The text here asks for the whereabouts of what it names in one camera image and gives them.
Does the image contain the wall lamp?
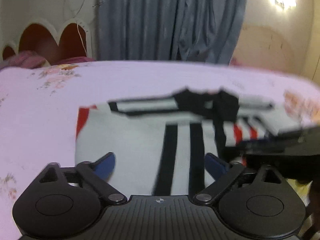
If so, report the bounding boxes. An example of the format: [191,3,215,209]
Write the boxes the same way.
[274,0,297,11]

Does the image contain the red heart headboard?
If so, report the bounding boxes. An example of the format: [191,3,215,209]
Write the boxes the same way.
[1,18,93,65]

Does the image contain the blue curtain centre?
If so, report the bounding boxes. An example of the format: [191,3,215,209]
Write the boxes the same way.
[97,0,247,64]

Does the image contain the white charging cable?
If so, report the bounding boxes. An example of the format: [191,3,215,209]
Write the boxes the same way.
[62,0,90,55]

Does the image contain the cream round headboard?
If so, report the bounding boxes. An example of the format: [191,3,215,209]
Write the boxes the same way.
[229,24,300,74]

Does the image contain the pink floral bed sheet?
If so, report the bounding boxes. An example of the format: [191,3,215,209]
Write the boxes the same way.
[1,61,319,239]

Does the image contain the striped knit sweater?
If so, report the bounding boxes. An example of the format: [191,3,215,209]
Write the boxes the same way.
[75,89,301,196]

